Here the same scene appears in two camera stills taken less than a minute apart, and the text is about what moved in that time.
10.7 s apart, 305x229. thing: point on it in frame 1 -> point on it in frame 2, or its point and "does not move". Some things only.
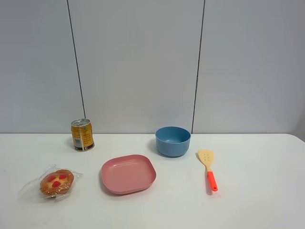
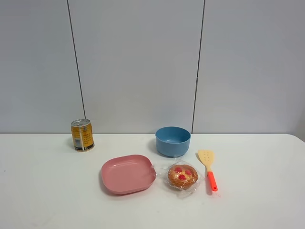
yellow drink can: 82,134 does not move
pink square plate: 128,174 does not move
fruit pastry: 55,183 -> 183,177
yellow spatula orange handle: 206,156 does not move
